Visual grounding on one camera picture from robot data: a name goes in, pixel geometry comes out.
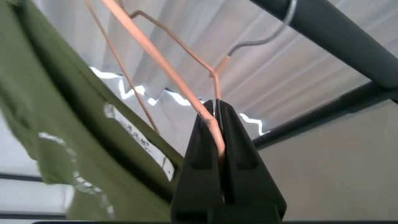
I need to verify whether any green long-sleeved shirt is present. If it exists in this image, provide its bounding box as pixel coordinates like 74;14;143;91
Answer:
0;0;184;222

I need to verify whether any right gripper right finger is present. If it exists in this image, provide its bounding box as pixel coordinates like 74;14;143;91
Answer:
216;98;287;223

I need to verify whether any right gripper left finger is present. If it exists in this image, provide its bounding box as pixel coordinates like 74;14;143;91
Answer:
170;99;223;223

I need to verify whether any white curtain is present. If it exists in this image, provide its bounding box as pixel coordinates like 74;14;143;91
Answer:
30;0;374;138

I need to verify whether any pink clothes hanger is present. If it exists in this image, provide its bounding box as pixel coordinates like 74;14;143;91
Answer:
83;0;298;162

